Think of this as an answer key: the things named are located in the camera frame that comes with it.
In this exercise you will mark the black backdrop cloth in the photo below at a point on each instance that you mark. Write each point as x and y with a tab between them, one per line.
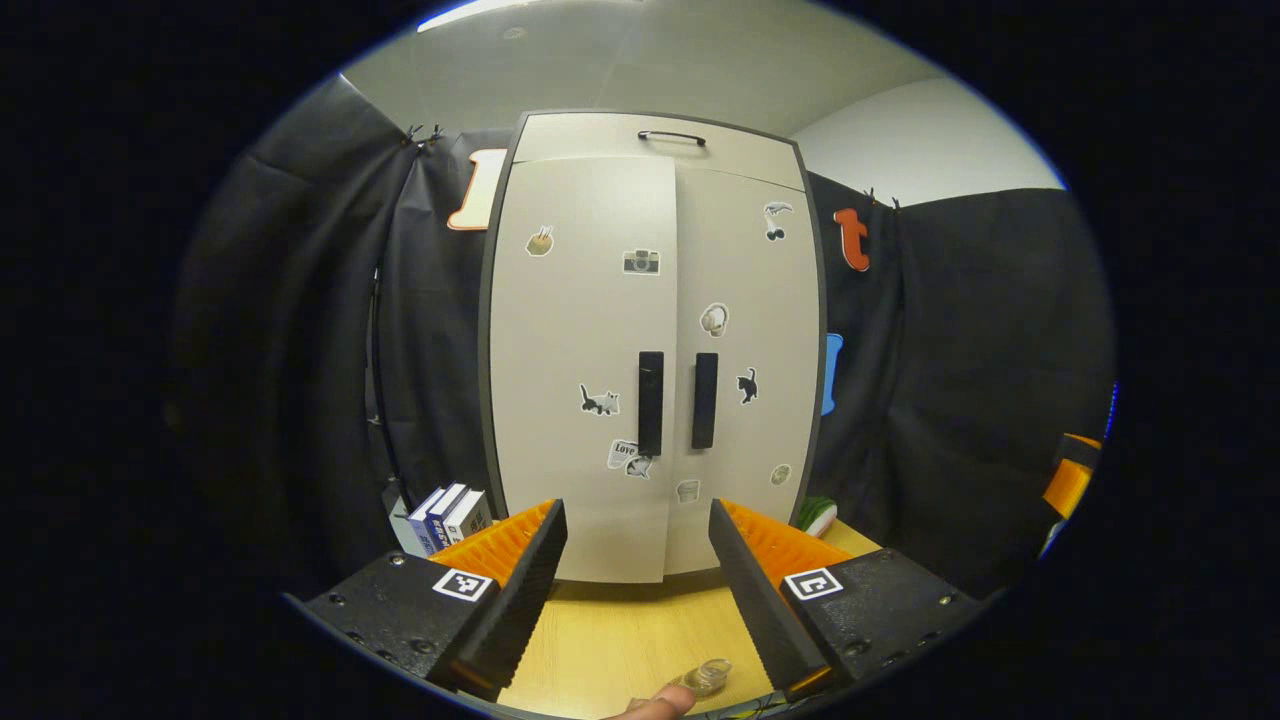
960	350

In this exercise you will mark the green and white toy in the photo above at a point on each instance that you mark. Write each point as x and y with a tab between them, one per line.
818	517

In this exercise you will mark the blue and white book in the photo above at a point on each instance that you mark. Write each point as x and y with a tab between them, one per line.
445	515
425	525

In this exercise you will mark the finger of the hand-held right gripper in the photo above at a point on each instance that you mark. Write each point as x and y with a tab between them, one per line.
1070	485

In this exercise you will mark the clear glass bottle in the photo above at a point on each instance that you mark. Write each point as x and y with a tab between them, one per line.
705	677

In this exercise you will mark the white cabinet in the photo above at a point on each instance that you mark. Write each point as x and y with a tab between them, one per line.
650	128

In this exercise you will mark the white cabinet drawer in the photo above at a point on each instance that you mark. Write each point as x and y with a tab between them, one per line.
600	140

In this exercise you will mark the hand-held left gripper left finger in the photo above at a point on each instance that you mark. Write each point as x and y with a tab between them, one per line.
520	590

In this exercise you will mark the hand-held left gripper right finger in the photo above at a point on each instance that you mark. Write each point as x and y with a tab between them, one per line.
755	590

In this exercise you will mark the white cabinet door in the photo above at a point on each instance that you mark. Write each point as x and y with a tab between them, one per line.
770	300
570	330

